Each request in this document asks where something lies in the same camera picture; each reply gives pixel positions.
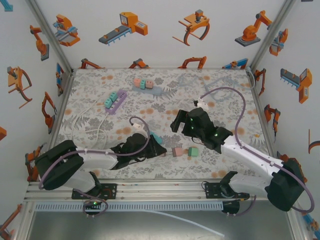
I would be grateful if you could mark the purple power strip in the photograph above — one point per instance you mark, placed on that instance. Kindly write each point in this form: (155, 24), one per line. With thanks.
(119, 100)

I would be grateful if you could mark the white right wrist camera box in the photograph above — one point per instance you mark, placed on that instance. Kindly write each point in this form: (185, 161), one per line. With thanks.
(202, 105)

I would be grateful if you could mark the teal charger plug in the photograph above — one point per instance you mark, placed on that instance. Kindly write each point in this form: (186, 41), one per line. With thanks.
(143, 84)
(108, 102)
(113, 96)

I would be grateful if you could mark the aluminium frame post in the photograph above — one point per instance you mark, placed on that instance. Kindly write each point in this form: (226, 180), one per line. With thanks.
(271, 37)
(50, 35)

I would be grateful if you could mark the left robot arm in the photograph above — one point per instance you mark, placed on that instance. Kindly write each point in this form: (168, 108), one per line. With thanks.
(97, 158)

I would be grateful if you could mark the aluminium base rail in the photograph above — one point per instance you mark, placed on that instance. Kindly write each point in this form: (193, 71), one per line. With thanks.
(160, 191)

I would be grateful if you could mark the aluminium side rail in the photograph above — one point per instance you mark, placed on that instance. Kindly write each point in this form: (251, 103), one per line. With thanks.
(265, 112)
(61, 110)

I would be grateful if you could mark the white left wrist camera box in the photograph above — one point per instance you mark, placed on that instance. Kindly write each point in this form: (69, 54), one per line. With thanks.
(138, 127)

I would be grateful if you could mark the white plastic tube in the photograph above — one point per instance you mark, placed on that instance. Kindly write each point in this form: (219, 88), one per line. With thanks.
(200, 226)

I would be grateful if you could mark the floral tablecloth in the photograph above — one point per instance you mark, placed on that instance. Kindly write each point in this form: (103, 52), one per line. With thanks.
(140, 165)

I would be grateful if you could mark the controller board with green light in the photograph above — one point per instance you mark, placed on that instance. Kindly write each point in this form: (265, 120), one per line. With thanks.
(93, 205)

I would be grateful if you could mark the dusty pink charger plug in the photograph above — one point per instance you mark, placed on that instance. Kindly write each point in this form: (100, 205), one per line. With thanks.
(149, 84)
(178, 152)

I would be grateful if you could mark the green charger plug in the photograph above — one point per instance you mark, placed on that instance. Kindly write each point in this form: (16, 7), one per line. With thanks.
(193, 152)

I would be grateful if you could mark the teal triangular power strip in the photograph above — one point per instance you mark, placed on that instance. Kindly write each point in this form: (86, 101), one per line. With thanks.
(156, 138)

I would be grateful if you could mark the blue-grey power strip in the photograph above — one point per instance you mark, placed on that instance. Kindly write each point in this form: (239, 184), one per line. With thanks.
(156, 91)

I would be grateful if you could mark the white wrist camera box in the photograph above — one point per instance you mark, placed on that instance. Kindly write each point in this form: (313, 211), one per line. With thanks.
(138, 127)
(202, 105)

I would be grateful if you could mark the black controller box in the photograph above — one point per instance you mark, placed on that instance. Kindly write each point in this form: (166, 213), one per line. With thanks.
(231, 207)

